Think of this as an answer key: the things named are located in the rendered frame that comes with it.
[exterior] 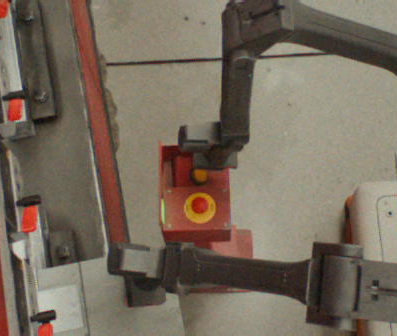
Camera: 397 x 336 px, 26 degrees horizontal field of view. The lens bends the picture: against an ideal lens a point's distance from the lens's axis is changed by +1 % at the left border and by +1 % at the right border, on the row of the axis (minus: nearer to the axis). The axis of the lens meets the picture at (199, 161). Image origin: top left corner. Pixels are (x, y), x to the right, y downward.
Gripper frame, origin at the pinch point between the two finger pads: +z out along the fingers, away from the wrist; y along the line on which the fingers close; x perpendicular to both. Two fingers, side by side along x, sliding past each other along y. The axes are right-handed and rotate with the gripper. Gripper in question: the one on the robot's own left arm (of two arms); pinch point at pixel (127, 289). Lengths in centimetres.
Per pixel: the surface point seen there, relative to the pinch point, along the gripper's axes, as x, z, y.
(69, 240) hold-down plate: -4.2, 16.4, -15.2
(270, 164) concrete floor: 88, 69, -54
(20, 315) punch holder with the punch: -26.7, -18.2, 7.0
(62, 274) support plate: -9.5, 8.5, -6.0
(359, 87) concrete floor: 118, 52, -75
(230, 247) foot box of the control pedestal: 66, 68, -26
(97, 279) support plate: -3.7, 5.3, -3.7
